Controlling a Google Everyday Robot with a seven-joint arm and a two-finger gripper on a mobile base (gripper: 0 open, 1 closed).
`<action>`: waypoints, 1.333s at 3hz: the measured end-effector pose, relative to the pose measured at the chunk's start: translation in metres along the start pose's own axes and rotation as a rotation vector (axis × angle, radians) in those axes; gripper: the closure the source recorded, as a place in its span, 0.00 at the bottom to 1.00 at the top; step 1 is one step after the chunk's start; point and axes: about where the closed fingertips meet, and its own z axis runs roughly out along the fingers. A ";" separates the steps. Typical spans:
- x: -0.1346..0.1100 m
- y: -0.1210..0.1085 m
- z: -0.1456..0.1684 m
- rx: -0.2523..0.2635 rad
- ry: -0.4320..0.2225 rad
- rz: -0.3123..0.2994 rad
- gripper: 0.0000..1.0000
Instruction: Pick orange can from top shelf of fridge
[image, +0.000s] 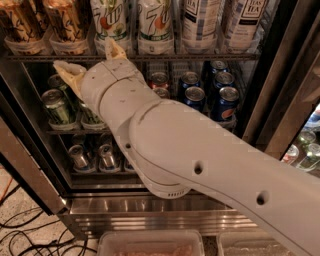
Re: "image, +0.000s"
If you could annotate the tea can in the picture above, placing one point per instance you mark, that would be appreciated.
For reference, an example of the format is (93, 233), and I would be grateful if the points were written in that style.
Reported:
(241, 17)
(200, 20)

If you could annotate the tea can left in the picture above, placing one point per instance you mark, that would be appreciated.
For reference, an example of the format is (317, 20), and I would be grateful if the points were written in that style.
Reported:
(200, 20)

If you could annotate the green can front right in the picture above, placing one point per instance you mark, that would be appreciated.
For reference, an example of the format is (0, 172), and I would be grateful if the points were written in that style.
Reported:
(89, 117)

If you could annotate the blue pepsi can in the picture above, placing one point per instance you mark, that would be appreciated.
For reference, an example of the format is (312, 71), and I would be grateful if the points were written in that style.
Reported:
(223, 79)
(225, 104)
(187, 79)
(194, 97)

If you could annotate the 7up can left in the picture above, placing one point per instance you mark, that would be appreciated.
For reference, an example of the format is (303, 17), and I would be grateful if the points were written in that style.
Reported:
(110, 19)

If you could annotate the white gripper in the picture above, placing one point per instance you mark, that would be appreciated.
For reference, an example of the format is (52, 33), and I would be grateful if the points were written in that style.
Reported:
(107, 77)

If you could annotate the clear plastic bin right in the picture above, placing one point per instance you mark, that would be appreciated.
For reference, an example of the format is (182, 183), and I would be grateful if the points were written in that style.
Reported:
(250, 244)

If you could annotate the steel fridge door left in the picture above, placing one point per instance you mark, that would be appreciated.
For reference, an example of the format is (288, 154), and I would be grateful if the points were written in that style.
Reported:
(24, 147)

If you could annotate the tea can right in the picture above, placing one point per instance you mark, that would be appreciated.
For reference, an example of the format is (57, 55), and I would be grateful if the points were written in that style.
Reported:
(241, 17)

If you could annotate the orange can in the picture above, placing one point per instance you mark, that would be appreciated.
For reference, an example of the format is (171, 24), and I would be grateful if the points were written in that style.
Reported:
(67, 19)
(18, 21)

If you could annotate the green can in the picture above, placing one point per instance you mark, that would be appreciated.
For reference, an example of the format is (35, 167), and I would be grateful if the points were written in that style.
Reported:
(56, 82)
(89, 117)
(58, 107)

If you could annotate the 7up can right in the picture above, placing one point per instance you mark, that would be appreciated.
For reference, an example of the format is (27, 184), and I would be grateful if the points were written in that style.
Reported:
(154, 20)

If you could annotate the glass fridge door right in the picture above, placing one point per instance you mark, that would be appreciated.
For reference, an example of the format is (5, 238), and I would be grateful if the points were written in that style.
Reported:
(285, 89)

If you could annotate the red cola can front right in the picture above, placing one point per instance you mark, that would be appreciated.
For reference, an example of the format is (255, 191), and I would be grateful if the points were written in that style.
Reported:
(162, 92)

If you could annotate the middle wire shelf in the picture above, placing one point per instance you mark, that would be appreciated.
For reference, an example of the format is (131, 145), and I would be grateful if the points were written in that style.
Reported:
(78, 131)

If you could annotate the red cola can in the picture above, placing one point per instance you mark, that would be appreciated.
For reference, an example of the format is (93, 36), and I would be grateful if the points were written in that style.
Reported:
(159, 80)
(162, 92)

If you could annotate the clear plastic bin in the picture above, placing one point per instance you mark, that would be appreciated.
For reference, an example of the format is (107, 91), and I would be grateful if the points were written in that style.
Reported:
(250, 244)
(151, 243)

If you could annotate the blue pepsi can front left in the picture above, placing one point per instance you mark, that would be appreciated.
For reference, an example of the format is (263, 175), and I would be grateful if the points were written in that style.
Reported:
(194, 97)

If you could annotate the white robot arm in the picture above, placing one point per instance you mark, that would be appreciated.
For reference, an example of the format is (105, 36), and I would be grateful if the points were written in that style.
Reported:
(174, 148)

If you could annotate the clear plastic bin left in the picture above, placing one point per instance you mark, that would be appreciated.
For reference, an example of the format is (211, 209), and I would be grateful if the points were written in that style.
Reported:
(151, 243)

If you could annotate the silver can bottom middle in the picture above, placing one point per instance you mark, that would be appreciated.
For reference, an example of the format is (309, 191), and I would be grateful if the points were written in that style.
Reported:
(106, 156)

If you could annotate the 7up can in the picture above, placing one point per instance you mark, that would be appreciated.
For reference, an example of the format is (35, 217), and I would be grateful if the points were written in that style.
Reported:
(154, 20)
(110, 19)

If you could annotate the wire shelf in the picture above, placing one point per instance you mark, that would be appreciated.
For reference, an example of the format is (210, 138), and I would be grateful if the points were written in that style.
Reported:
(134, 58)
(78, 131)

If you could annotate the green can front left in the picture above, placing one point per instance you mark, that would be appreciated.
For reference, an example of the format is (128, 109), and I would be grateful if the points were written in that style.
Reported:
(58, 107)

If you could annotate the blue pepsi can front right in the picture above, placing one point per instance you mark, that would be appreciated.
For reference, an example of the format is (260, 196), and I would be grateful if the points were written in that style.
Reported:
(225, 104)

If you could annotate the top wire shelf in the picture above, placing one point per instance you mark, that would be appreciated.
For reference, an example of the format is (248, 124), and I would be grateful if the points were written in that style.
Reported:
(134, 58)

